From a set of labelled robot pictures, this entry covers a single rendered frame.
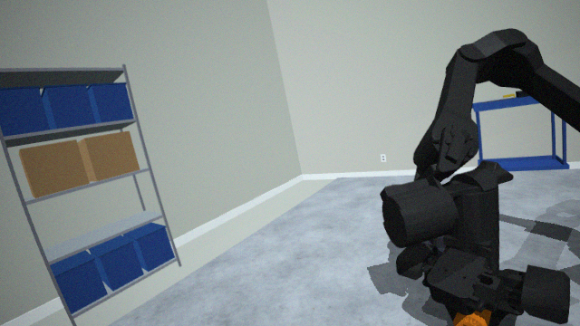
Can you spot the dark grey round pedestal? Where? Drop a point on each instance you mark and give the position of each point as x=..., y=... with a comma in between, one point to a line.
x=438, y=242

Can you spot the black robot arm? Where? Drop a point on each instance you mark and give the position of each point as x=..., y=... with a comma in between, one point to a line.
x=420, y=210

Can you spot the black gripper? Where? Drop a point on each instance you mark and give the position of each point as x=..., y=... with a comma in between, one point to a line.
x=542, y=293

